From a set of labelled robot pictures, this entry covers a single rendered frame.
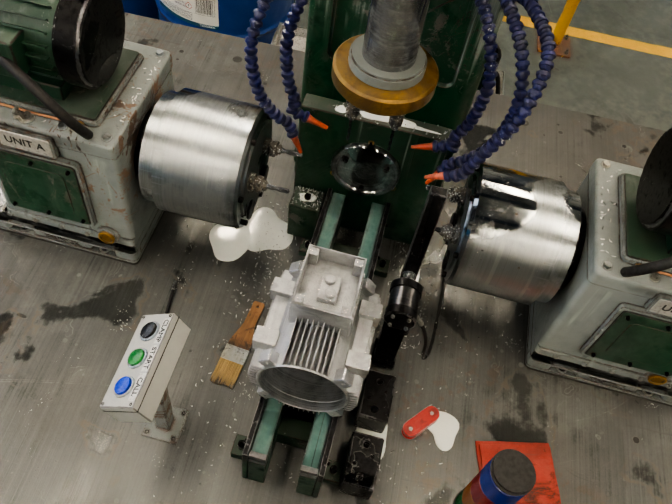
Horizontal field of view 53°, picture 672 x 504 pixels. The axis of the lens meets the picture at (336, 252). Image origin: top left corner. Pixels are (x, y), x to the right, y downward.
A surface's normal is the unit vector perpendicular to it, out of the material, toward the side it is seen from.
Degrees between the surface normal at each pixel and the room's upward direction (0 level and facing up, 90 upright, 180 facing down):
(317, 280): 0
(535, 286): 81
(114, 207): 89
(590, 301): 89
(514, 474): 0
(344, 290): 0
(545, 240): 39
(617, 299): 89
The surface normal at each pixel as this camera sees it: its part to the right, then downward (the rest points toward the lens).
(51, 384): 0.11, -0.58
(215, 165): -0.09, 0.18
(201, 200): -0.21, 0.68
